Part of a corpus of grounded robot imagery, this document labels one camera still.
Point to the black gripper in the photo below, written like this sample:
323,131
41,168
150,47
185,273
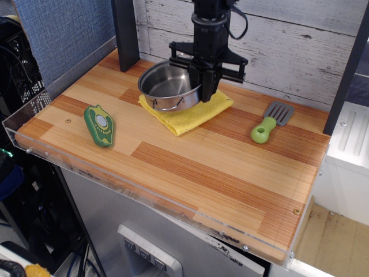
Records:
209,50

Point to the stainless steel pot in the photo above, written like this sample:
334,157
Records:
167,88

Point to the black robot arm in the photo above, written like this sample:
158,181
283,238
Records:
217,10

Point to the yellow cloth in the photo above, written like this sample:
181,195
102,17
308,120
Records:
180,122

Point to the green toy pepper half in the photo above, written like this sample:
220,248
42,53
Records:
100,126

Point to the clear acrylic table guard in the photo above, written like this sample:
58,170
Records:
213,178

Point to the silver toy fridge cabinet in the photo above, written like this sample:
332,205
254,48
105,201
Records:
103,209

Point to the white toy sink unit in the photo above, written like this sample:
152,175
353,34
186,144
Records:
342,182

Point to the black plastic crate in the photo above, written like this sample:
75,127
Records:
21,80

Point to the grey dispenser button panel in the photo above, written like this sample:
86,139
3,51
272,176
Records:
153,261

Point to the green handled grey spatula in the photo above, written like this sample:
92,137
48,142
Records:
277,114

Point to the dark grey left post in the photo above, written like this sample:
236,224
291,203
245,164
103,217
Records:
126,33

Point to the dark grey post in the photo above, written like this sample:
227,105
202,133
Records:
126,33
348,75

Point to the dark grey right post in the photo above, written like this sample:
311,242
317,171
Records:
348,75

